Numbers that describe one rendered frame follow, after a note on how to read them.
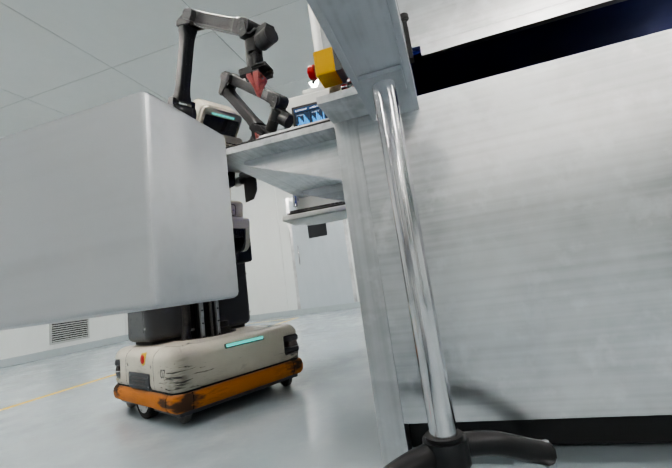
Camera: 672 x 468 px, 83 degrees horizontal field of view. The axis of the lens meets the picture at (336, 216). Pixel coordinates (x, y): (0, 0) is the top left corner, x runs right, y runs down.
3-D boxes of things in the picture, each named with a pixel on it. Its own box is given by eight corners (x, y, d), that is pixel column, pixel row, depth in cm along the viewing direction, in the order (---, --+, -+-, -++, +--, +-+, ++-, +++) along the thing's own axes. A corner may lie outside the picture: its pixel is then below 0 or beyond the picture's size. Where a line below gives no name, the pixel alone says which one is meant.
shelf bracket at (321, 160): (352, 180, 115) (346, 139, 117) (349, 178, 112) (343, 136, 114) (252, 202, 124) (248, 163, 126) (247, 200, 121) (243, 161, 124)
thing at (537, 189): (582, 316, 258) (551, 190, 274) (978, 463, 63) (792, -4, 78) (432, 330, 285) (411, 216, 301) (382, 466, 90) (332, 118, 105)
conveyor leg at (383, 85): (475, 461, 71) (406, 84, 85) (478, 487, 63) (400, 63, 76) (426, 461, 73) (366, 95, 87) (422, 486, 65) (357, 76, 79)
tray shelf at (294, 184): (398, 177, 170) (398, 173, 171) (363, 119, 104) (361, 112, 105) (299, 198, 183) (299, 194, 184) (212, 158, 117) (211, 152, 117)
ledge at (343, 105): (383, 111, 101) (382, 104, 101) (373, 89, 88) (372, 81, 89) (333, 124, 104) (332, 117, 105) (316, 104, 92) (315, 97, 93)
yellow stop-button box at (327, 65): (349, 82, 103) (346, 58, 104) (342, 68, 96) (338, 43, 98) (323, 89, 105) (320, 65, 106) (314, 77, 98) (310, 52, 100)
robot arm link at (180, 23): (196, 20, 165) (173, 10, 157) (213, 15, 156) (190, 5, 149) (186, 124, 170) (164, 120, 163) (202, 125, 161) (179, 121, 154)
